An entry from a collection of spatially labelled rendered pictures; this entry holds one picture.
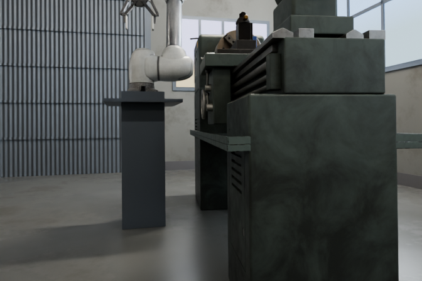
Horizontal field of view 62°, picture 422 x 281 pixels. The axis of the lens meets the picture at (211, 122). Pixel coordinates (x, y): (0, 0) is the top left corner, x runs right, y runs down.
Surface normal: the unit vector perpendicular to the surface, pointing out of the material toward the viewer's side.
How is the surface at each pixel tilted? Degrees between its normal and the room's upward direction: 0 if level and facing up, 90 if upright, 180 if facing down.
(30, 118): 90
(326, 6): 90
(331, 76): 90
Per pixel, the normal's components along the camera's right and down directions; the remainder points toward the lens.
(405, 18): -0.97, 0.00
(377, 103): 0.11, -0.01
